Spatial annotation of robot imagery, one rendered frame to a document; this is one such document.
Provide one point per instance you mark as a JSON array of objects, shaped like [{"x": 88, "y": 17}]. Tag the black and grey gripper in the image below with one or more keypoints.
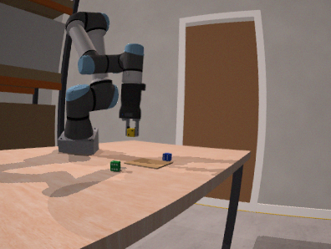
[{"x": 130, "y": 98}]

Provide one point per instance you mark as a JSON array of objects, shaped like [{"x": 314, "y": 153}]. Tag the blue die with white pips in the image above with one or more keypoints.
[{"x": 167, "y": 156}]

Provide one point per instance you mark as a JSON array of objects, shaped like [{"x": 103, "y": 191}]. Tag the green die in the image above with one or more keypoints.
[{"x": 115, "y": 165}]

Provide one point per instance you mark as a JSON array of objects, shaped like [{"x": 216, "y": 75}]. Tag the tan flat mat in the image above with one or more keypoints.
[{"x": 149, "y": 163}]

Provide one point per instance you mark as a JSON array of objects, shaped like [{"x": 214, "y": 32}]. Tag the yellow die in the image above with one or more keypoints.
[{"x": 131, "y": 132}]

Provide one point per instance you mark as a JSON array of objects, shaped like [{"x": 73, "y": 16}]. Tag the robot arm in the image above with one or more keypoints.
[{"x": 101, "y": 93}]

